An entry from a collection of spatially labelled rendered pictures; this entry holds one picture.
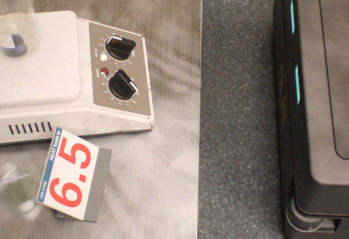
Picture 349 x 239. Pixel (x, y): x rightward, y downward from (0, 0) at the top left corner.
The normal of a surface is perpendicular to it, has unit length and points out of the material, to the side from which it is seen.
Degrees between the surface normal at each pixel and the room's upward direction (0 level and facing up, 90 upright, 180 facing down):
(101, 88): 30
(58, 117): 90
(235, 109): 0
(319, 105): 0
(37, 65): 0
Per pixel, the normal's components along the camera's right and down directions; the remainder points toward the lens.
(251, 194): 0.01, -0.53
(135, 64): 0.51, -0.51
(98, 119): 0.11, 0.84
